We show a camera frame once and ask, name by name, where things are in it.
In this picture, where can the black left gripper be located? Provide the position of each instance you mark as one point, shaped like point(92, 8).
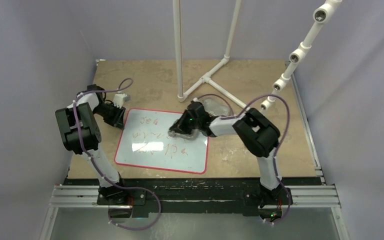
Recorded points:
point(118, 120)

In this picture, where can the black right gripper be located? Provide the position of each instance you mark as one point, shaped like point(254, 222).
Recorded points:
point(181, 125)

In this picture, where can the white board with pink rim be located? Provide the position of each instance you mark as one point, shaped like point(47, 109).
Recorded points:
point(145, 143)

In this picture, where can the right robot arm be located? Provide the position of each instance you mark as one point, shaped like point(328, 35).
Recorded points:
point(258, 134)

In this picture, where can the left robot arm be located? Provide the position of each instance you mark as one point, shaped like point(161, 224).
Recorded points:
point(81, 135)

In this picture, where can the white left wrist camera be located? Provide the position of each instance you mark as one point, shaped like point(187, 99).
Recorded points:
point(119, 99)

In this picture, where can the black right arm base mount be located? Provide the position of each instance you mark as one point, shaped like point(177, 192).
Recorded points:
point(271, 198)

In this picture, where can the aluminium frame rails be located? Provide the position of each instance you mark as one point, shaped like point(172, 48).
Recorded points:
point(315, 213)

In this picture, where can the white PVC pipe frame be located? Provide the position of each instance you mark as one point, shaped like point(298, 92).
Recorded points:
point(249, 29)

